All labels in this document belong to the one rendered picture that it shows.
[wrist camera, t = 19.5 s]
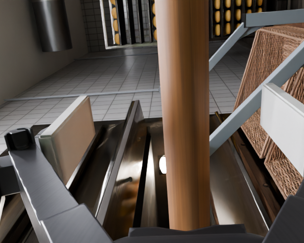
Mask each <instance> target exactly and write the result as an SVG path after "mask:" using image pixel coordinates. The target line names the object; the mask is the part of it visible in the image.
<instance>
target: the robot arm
mask: <svg viewBox="0 0 304 243"><path fill-rule="evenodd" d="M260 125H261V126H262V127H263V129H264V130H265V131H266V132H267V133H268V134H269V136H270V137H271V138H272V139H273V141H274V142H275V143H276V144H277V146H278V147H279V148H280V149H281V151H282V152H283V153H284V154H285V155H286V157H287V158H288V159H289V160H290V162H291V163H292V164H293V165H294V167H295V168H296V169H297V170H298V172H299V173H300V174H301V175H302V176H303V177H304V104H302V103H301V102H300V101H298V100H297V99H295V98H294V97H292V96H291V95H289V94H288V93H286V92H285V91H284V90H282V89H281V88H279V87H278V86H276V85H275V84H273V83H264V85H262V103H261V121H260ZM95 134H96V133H95V127H94V121H93V115H92V110H91V103H90V97H88V95H81V96H79V97H78V98H77V99H76V100H75V101H74V102H73V103H72V104H71V105H70V106H69V107H68V108H67V109H66V110H65V111H64V112H63V113H62V114H61V115H60V116H59V117H58V118H57V119H56V120H55V121H54V122H53V123H52V124H51V125H50V126H49V127H47V128H45V129H43V130H41V131H40V132H39V133H38V134H37V135H36V136H35V137H34V133H33V130H32V128H30V127H21V128H16V129H13V130H10V131H8V132H6V133H5V134H4V139H5V142H6V146H7V149H8V152H9V155H8V156H3V157H0V219H1V215H2V211H3V206H4V202H5V196H7V195H11V194H15V193H20V194H21V198H22V200H23V203H24V205H25V208H26V210H27V213H28V216H29V218H30V221H31V223H32V225H33V228H34V231H35V233H36V236H37V238H38V241H39V243H304V179H303V181H302V182H301V184H300V186H299V188H298V190H297V192H296V194H295V195H291V194H289V195H288V197H287V198H286V200H285V202H284V204H283V205H282V207H281V209H280V211H279V213H278V214H277V216H276V218H275V220H274V222H273V223H272V225H271V227H270V229H269V231H268V233H267V235H266V236H265V237H263V236H260V235H257V234H253V233H247V231H246V228H245V225H244V224H226V225H213V226H208V227H204V228H199V229H194V230H190V231H182V230H176V229H167V228H161V227H140V228H129V233H128V236H127V237H123V238H120V239H117V240H115V241H113V240H112V238H111V237H110V236H109V234H108V233H107V232H106V231H105V229H104V228H103V227H102V225H101V224H100V222H99V221H98V220H97V218H96V217H95V216H94V214H93V213H92V212H91V210H90V209H89V208H88V206H87V205H86V204H85V203H82V204H78V203H77V202H76V200H75V199H74V197H73V196H72V194H71V193H70V191H69V190H68V188H67V187H66V185H67V183H68V181H69V179H70V178H71V176H72V174H73V172H74V171H75V169H76V167H77V165H78V164H79V162H80V160H81V158H82V157H83V155H84V153H85V151H86V150H87V148H88V146H89V144H90V143H91V141H92V139H93V137H94V136H95Z"/></svg>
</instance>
